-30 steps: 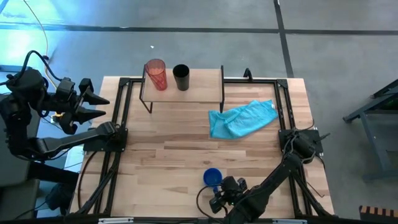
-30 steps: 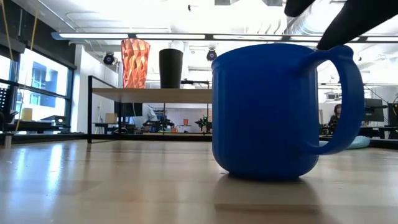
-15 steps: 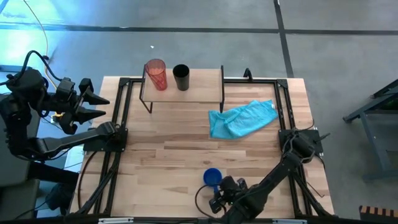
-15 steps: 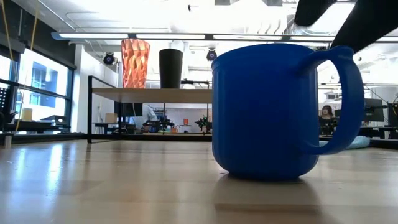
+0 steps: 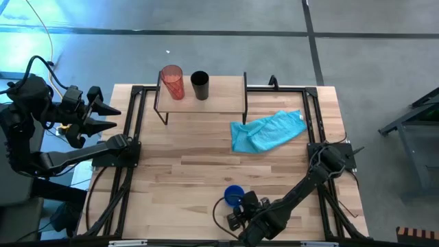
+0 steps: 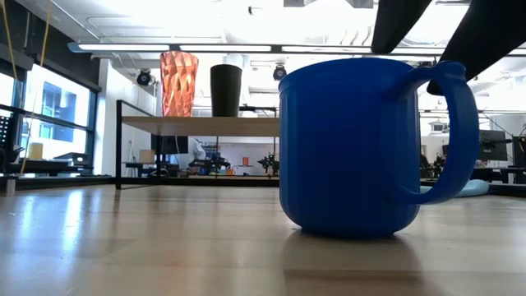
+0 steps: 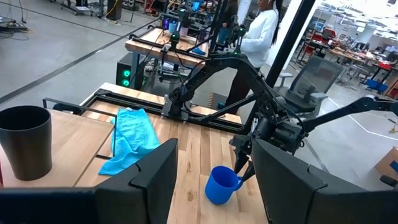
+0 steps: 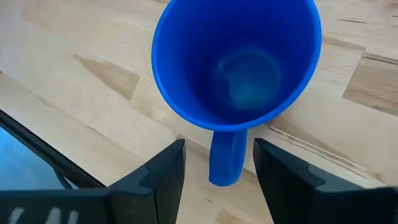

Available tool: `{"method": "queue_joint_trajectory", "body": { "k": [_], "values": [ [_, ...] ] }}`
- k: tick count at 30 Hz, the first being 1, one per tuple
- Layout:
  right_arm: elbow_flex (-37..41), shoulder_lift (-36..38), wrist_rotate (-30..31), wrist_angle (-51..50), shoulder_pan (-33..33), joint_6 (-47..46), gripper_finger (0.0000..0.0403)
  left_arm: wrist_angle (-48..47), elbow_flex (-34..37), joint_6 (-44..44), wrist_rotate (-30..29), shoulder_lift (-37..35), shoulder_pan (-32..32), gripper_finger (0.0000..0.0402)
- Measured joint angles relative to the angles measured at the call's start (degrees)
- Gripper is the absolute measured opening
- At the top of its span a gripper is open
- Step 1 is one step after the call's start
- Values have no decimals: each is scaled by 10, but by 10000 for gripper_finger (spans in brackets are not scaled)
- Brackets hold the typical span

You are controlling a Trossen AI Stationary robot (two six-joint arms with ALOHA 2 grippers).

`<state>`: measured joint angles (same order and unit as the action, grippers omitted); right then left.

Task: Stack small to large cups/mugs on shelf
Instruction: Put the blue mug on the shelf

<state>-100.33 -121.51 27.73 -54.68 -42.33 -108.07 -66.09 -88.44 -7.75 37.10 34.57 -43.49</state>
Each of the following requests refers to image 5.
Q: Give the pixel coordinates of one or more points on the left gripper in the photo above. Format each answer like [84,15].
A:
[78,137]

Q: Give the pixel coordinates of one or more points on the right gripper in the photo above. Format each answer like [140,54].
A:
[252,204]

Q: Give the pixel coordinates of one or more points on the blue mug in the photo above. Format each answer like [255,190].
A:
[233,197]

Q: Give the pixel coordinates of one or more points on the orange faceted tumbler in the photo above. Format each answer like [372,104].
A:
[173,85]

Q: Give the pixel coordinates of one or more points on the black cup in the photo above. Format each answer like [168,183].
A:
[200,87]

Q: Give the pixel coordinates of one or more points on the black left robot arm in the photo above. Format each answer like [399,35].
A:
[68,158]

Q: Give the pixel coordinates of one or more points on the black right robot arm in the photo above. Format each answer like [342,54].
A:
[298,192]

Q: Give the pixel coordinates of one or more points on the yellow power plug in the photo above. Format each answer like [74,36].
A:
[64,129]

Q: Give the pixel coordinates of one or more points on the blue cloth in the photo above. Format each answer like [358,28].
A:
[264,133]

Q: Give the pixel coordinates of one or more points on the orange black striped block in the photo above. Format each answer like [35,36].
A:
[416,236]

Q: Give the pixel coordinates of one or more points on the dark metal cart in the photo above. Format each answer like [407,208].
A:
[411,137]

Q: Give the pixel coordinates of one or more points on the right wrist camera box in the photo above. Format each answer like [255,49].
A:
[234,222]

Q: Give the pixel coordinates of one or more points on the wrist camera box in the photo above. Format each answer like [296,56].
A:
[234,222]
[72,97]

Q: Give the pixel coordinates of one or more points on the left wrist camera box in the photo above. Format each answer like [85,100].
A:
[72,97]

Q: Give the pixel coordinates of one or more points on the black aluminium table frame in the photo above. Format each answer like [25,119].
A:
[137,90]

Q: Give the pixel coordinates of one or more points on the silver bracket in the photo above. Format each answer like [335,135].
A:
[319,244]
[127,243]

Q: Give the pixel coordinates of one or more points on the wooden shelf black frame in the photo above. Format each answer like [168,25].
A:
[219,96]

